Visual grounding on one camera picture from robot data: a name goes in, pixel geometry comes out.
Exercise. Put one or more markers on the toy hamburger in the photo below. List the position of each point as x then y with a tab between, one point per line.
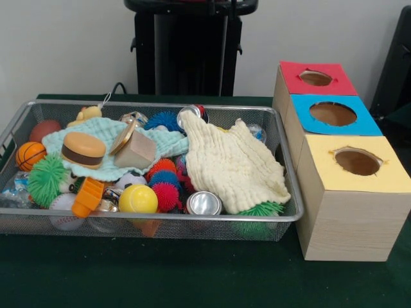
83	150

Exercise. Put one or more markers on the light teal waffle cloth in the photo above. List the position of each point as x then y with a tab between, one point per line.
96	128

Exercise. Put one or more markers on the small orange basketball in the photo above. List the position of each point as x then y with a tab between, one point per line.
30	156

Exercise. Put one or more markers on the yellow ball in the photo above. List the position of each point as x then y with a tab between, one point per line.
138	199

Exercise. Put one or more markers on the cream waffle cloth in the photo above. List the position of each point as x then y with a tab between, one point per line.
231	160

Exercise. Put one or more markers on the orange plastic toy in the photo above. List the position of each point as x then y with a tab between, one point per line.
87	198

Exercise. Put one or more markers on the dark green tablecloth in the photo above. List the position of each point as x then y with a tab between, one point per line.
192	272

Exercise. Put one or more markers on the plain wooden block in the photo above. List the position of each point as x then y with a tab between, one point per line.
138	150

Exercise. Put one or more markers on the wooden box with three holes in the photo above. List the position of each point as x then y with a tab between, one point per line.
350	224

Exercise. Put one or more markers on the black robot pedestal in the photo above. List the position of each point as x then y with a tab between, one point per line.
189	48

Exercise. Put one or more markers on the yellow rubber duck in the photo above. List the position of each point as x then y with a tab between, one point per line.
88	115

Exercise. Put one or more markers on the green spiky ball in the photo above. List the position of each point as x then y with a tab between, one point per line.
47	181

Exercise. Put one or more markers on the black chair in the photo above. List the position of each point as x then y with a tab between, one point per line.
395	64

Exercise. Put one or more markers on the small brown football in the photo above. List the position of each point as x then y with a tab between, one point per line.
45	131

